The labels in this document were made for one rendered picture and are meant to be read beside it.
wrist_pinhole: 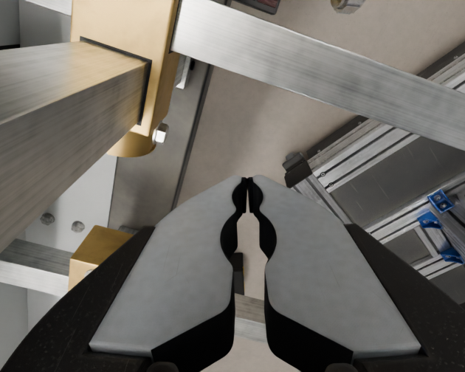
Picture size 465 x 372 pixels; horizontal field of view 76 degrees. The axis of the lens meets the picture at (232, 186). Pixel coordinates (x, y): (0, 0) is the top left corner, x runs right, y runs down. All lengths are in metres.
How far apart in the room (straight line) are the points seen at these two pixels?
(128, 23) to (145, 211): 0.27
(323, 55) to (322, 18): 0.86
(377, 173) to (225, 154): 0.51
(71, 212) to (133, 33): 0.42
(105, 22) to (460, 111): 0.20
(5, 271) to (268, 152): 0.91
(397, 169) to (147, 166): 0.79
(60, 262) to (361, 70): 0.30
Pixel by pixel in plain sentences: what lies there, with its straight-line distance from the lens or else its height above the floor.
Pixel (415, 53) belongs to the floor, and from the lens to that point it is 1.16.
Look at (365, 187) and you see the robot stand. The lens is 1.00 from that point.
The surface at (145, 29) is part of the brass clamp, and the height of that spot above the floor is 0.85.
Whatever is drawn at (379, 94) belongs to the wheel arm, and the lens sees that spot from 0.20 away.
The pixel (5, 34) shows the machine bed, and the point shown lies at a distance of 0.47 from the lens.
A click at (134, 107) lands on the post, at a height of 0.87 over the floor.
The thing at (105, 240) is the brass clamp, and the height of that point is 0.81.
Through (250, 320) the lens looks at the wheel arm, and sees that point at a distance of 0.33.
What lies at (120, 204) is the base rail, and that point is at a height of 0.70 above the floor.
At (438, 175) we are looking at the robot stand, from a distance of 1.08.
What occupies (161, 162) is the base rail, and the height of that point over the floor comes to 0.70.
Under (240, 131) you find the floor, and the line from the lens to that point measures 1.08.
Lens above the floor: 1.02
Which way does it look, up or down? 61 degrees down
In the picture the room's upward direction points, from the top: 176 degrees counter-clockwise
